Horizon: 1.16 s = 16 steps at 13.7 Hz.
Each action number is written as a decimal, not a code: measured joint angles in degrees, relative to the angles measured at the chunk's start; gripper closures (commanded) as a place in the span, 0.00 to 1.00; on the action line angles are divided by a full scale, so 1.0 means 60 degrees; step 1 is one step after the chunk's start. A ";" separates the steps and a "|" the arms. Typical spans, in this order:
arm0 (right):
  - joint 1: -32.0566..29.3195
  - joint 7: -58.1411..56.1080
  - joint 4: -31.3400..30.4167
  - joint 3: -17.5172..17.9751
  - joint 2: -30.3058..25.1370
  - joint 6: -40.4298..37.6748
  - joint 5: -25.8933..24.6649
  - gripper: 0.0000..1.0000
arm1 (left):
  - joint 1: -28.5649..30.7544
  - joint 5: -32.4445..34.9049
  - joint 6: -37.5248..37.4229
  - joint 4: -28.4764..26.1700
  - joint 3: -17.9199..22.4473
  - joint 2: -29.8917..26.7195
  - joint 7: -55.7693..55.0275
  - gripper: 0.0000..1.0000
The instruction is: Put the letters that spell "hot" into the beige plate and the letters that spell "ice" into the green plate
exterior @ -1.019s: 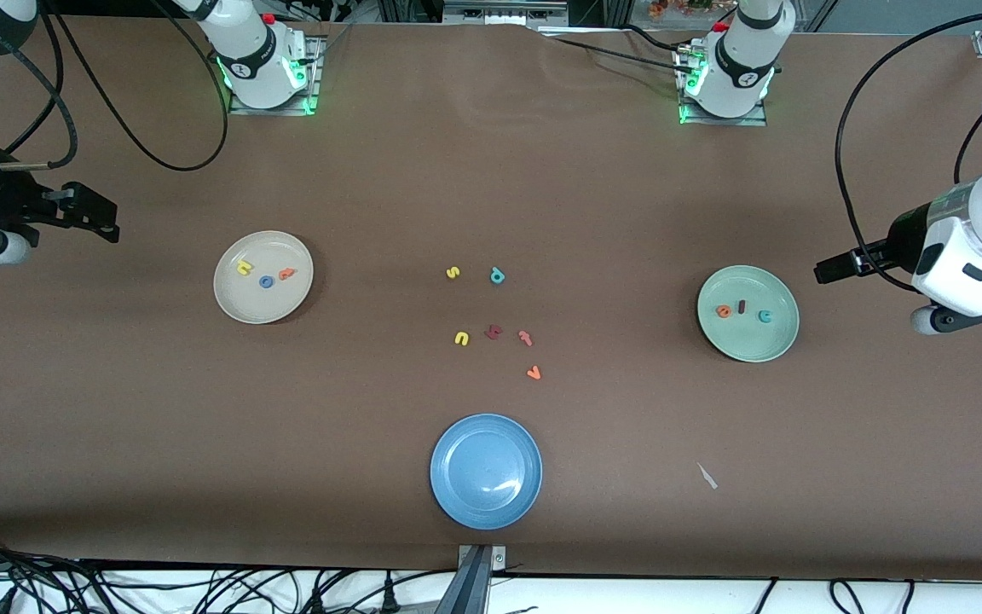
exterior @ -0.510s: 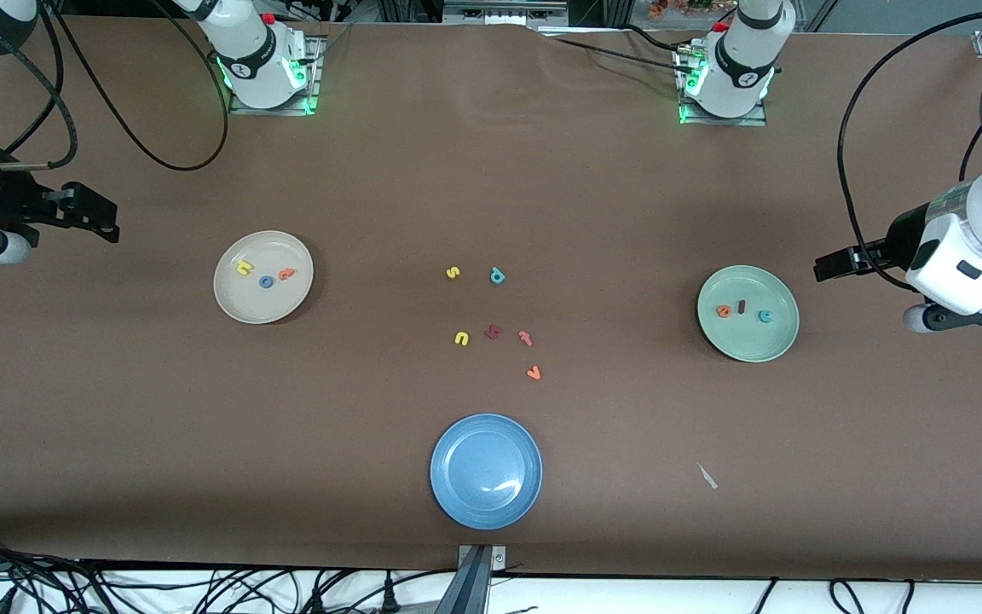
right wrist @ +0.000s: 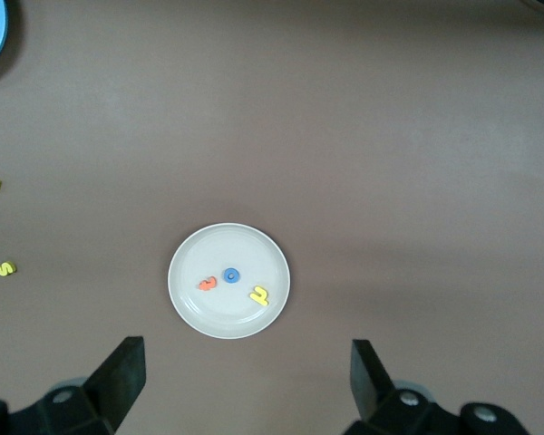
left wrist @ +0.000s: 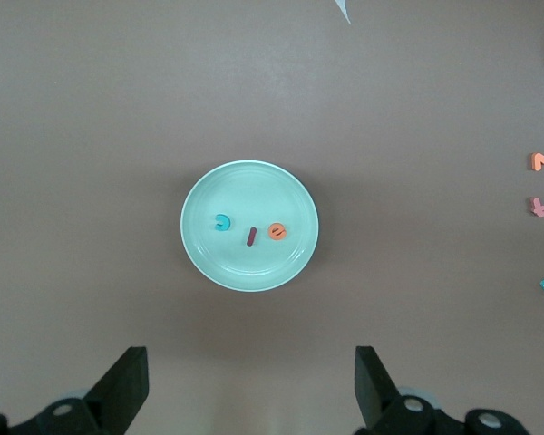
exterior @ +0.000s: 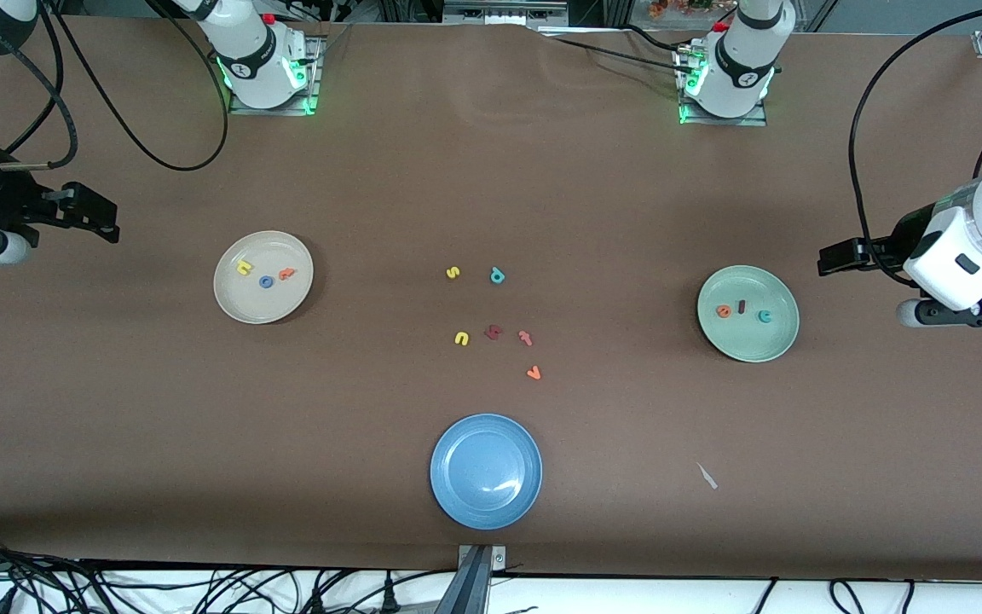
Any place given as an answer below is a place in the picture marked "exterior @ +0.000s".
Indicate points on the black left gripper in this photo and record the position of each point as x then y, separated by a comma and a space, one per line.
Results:
906, 233

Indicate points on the green round plate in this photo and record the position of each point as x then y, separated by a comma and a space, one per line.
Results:
747, 341

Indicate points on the beige round plate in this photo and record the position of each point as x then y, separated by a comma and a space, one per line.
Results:
262, 303

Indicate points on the brown table cover sheet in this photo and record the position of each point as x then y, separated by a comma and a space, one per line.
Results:
116, 426

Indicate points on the small white paper scrap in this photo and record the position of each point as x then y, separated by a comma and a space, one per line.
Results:
707, 476

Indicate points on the orange decorative object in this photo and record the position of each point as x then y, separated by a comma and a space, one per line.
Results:
678, 7

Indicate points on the teal foam letter p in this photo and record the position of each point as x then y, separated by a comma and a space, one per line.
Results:
497, 278

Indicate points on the dark red foam letter k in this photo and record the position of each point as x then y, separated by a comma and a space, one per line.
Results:
493, 333

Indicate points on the white equipment box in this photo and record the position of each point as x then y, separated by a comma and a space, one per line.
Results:
525, 13

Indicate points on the blue round plate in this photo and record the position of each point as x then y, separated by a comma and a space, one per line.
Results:
486, 472

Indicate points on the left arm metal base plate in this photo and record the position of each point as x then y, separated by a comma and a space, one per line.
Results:
725, 121

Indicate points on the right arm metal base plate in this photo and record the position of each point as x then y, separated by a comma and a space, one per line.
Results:
274, 110

